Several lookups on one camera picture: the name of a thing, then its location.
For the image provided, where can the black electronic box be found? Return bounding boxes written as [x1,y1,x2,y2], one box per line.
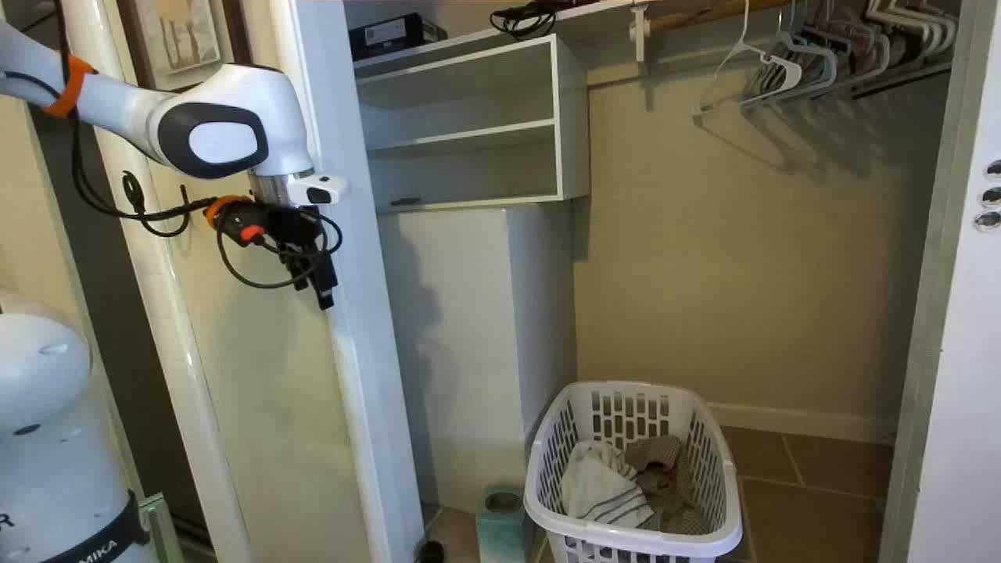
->
[347,10,432,63]

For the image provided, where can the pale blue plastic hanger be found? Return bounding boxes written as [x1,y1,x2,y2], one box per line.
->
[769,34,843,104]

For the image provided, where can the white shelf unit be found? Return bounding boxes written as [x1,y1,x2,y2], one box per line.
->
[354,32,593,516]

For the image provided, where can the white closet door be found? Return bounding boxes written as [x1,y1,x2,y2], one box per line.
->
[879,0,1001,563]

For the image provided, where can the teal cloth garment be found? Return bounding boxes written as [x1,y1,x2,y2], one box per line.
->
[475,480,531,563]

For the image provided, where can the brown framed picture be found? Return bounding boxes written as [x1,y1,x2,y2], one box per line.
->
[114,0,236,94]

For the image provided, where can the white closet shelf board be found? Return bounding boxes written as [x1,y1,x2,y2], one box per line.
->
[350,0,653,82]

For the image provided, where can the white closet frame trim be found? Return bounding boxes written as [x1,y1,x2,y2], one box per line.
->
[271,0,428,563]

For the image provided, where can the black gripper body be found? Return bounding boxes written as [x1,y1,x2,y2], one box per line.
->
[209,193,345,268]

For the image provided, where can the pale green stand edge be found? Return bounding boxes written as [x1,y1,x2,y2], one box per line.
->
[137,491,186,563]

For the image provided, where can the grey crumpled cloth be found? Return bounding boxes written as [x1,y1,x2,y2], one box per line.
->
[623,436,716,537]

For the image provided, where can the white plastic laundry basket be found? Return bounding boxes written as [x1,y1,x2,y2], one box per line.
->
[521,379,747,563]

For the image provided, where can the white plastic hanger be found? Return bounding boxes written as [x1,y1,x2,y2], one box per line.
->
[864,0,959,63]
[693,0,808,120]

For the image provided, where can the black door hinge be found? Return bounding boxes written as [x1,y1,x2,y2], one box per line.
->
[972,155,1001,232]

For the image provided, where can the clothes hangers on rod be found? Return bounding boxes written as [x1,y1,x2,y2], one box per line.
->
[651,0,956,104]

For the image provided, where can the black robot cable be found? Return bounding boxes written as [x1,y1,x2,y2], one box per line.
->
[64,111,347,293]

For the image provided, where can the white door trim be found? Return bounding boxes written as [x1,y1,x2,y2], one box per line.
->
[55,0,255,563]

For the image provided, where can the black cable bundle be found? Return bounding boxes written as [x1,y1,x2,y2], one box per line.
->
[486,0,587,43]

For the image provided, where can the striped white towel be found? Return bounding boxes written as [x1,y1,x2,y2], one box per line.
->
[559,441,655,533]

